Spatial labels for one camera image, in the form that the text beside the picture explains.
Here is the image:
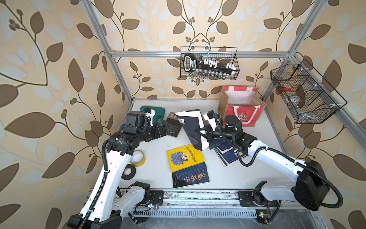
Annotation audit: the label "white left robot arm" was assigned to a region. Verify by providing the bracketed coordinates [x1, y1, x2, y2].
[67, 112, 172, 229]

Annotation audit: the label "red and burlap canvas bag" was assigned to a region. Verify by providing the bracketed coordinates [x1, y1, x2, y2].
[218, 86, 266, 127]

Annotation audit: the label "black wire basket back wall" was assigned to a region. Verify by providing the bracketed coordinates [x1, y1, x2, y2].
[180, 46, 240, 82]

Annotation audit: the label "dark book large white characters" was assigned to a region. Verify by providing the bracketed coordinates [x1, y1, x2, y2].
[172, 162, 210, 189]

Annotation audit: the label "yellow book purple hedgehog cover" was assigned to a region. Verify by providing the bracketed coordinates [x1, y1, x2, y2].
[166, 144, 205, 173]

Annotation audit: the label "green plastic tool case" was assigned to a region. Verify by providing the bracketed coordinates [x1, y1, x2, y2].
[140, 106, 165, 124]

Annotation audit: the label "black and white large book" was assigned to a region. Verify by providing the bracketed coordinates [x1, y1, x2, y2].
[175, 109, 209, 151]

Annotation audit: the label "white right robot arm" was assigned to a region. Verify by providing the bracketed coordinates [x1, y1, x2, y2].
[194, 113, 344, 211]

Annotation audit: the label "lower navy book yellow label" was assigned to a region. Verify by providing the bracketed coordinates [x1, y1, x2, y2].
[214, 148, 238, 167]

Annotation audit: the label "navy book with yellow label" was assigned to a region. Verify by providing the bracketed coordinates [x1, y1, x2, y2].
[209, 139, 232, 151]

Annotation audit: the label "brown and black book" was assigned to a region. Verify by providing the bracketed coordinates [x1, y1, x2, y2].
[166, 112, 182, 138]

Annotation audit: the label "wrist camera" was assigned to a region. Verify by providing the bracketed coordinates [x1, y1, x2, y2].
[203, 110, 220, 131]
[145, 109, 155, 126]

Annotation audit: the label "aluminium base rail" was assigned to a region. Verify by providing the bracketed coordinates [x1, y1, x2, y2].
[82, 187, 322, 219]

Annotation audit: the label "socket wrench set in basket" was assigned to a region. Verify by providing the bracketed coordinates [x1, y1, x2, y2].
[180, 52, 240, 76]

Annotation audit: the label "red tape roll in basket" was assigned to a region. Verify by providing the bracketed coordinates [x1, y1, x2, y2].
[282, 83, 292, 92]

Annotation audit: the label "yellow tape roll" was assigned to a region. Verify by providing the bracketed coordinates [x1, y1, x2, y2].
[130, 150, 146, 167]

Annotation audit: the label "black wire basket right wall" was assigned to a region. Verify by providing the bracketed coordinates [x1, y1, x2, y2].
[270, 59, 347, 124]

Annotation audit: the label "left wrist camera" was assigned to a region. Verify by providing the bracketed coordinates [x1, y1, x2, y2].
[145, 109, 155, 126]

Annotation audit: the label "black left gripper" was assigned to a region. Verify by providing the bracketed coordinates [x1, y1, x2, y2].
[135, 120, 173, 143]

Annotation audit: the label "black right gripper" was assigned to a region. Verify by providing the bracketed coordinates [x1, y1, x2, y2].
[195, 123, 234, 144]

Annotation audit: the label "black tape roll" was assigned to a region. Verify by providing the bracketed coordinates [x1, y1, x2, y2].
[121, 164, 136, 180]

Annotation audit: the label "black wire basket wall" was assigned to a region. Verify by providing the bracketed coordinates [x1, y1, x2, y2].
[180, 46, 240, 82]
[270, 59, 347, 124]

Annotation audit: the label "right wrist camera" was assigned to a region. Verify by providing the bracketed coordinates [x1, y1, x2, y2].
[203, 110, 220, 131]

